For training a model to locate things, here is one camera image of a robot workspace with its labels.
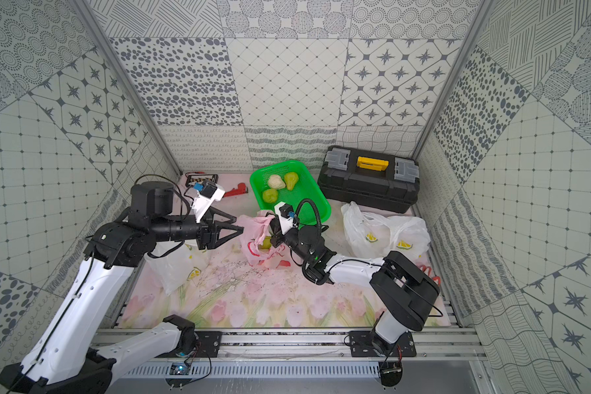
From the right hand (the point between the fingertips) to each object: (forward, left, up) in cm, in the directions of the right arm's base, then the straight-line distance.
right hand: (267, 216), depth 78 cm
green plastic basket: (+29, -12, -17) cm, 36 cm away
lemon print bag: (+6, -40, -21) cm, 45 cm away
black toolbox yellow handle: (+22, -40, -6) cm, 46 cm away
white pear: (+31, +2, -16) cm, 35 cm away
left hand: (-13, +3, +14) cm, 19 cm away
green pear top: (+33, -5, -16) cm, 37 cm away
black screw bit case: (+36, +44, -19) cm, 60 cm away
